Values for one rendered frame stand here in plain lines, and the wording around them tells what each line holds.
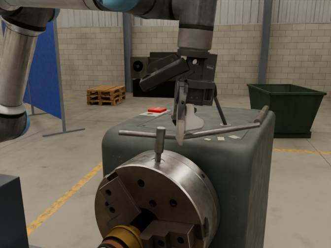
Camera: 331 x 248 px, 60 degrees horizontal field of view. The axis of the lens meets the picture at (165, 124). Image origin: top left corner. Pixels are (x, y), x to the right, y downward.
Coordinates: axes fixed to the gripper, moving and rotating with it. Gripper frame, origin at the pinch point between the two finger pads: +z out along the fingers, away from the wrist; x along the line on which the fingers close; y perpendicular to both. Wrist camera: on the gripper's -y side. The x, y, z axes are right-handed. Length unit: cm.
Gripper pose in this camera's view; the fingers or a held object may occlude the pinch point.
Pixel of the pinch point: (175, 135)
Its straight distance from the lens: 68.7
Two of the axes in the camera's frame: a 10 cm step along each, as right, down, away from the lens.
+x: -0.3, -2.9, 9.6
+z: -0.9, 9.5, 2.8
